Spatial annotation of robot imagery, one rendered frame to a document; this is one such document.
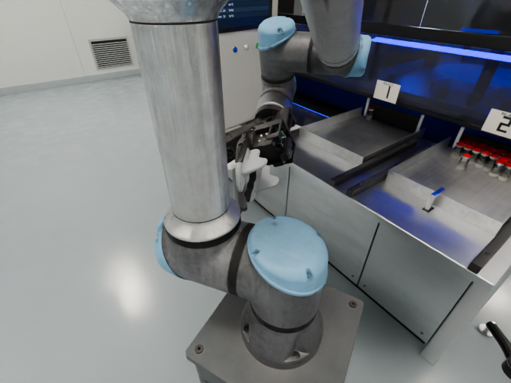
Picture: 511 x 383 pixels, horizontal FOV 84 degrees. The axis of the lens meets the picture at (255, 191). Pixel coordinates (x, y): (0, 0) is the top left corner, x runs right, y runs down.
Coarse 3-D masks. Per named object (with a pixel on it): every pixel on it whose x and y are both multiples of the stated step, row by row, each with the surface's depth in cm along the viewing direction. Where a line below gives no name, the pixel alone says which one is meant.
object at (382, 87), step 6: (378, 84) 96; (384, 84) 94; (390, 84) 92; (396, 84) 91; (378, 90) 97; (384, 90) 95; (390, 90) 93; (396, 90) 92; (378, 96) 97; (384, 96) 95; (390, 96) 94; (396, 96) 92; (390, 102) 95
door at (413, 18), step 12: (372, 0) 89; (384, 0) 86; (396, 0) 83; (408, 0) 81; (420, 0) 79; (372, 12) 90; (384, 12) 87; (396, 12) 84; (408, 12) 82; (420, 12) 80; (408, 24) 83; (420, 24) 81
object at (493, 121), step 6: (492, 114) 74; (498, 114) 73; (504, 114) 72; (510, 114) 71; (486, 120) 75; (492, 120) 74; (498, 120) 73; (504, 120) 72; (486, 126) 76; (492, 126) 75; (504, 126) 72; (510, 126) 72; (492, 132) 75; (498, 132) 74; (510, 132) 72; (510, 138) 72
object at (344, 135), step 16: (352, 112) 110; (304, 128) 96; (320, 128) 103; (336, 128) 104; (352, 128) 104; (368, 128) 104; (384, 128) 104; (320, 144) 92; (336, 144) 86; (352, 144) 93; (368, 144) 93; (384, 144) 93; (400, 144) 90; (352, 160) 83
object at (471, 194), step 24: (408, 168) 81; (432, 168) 81; (480, 168) 81; (432, 192) 67; (456, 192) 72; (480, 192) 72; (504, 192) 72; (456, 216) 65; (480, 216) 61; (504, 216) 65
